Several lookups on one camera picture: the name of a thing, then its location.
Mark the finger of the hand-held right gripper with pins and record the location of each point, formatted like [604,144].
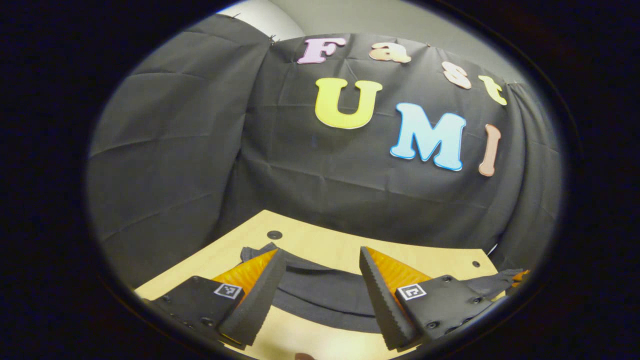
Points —
[521,276]

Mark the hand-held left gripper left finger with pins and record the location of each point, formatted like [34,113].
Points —
[260,305]

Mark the black backdrop cloth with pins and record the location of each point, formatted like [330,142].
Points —
[300,170]

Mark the black jeans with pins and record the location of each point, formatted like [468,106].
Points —
[325,295]

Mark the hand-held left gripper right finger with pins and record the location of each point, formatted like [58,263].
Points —
[380,305]

